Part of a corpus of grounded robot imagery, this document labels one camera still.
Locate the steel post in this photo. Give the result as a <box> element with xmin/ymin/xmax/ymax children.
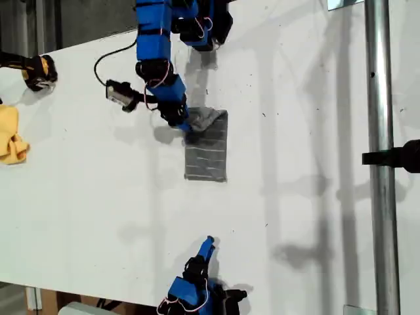
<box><xmin>364</xmin><ymin>0</ymin><xmax>402</xmax><ymax>315</ymax></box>

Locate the white table bracket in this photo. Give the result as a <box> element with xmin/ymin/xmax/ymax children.
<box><xmin>25</xmin><ymin>286</ymin><xmax>43</xmax><ymax>311</ymax></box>

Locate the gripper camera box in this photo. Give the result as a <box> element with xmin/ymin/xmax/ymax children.
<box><xmin>224</xmin><ymin>288</ymin><xmax>249</xmax><ymax>315</ymax></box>
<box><xmin>105</xmin><ymin>79</ymin><xmax>138</xmax><ymax>113</ymax></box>

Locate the gripper camera cable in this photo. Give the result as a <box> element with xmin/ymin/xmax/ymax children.
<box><xmin>93</xmin><ymin>38</ymin><xmax>138</xmax><ymax>87</ymax></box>

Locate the yellow cloth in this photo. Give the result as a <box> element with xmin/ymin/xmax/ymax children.
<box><xmin>0</xmin><ymin>104</ymin><xmax>31</xmax><ymax>165</ymax></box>

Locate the white box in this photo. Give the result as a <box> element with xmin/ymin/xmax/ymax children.
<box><xmin>58</xmin><ymin>301</ymin><xmax>112</xmax><ymax>315</ymax></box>

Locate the black clamp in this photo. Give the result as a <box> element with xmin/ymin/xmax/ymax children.
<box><xmin>362</xmin><ymin>139</ymin><xmax>420</xmax><ymax>174</ymax></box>

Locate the gripper camera stalk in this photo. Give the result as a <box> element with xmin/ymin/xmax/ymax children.
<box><xmin>131</xmin><ymin>93</ymin><xmax>162</xmax><ymax>111</ymax></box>

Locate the black yellow cordless tool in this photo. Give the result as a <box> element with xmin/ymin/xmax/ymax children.
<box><xmin>0</xmin><ymin>51</ymin><xmax>59</xmax><ymax>93</ymax></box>

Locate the grey striped towel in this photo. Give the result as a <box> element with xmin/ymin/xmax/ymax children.
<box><xmin>183</xmin><ymin>106</ymin><xmax>229</xmax><ymax>183</ymax></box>

